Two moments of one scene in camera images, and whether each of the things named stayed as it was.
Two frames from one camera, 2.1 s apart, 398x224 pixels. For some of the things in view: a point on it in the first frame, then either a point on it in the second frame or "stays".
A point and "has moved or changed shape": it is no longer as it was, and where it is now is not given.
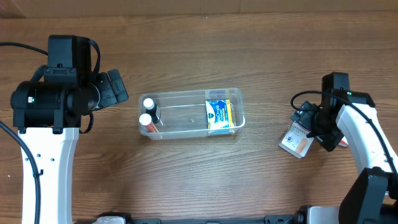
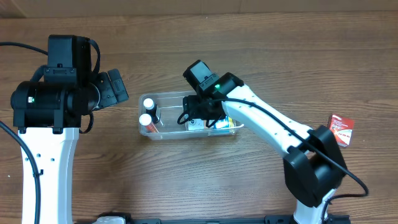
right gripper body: [319, 130] -> [191, 106]
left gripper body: [106, 91] stays
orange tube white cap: [145, 119] stays
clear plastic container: [184, 113] stays
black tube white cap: [150, 108] stays
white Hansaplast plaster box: [295, 141] has moved or changed shape
